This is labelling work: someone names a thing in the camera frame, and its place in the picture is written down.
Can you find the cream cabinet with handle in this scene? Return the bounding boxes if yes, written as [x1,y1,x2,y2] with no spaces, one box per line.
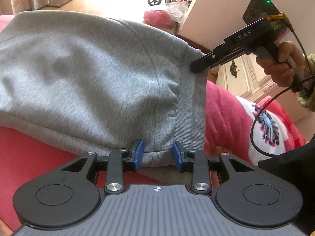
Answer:
[216,54,277,103]

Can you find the person green sleeve forearm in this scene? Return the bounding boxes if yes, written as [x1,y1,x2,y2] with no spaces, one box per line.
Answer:
[297,54,315,112]

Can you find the white water dispenser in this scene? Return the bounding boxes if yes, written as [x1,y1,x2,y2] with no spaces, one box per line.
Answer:
[1,0,31,15]

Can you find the pink floral blanket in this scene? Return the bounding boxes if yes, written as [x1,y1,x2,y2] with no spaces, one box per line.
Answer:
[0,14,307,233]

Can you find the brown floor mat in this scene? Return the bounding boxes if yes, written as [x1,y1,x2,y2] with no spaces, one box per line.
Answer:
[47,0,72,8]

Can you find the black cable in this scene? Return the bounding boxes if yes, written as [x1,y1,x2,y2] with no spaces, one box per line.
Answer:
[249,17,315,158]

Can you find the pink bag on floor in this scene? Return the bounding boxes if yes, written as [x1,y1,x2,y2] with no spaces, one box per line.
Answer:
[144,1,188,29]

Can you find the person right hand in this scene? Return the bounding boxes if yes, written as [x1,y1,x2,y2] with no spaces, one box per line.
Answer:
[256,41,314,87]

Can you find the grey sweatpants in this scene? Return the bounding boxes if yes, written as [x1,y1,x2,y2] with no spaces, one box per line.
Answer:
[1,11,208,184]

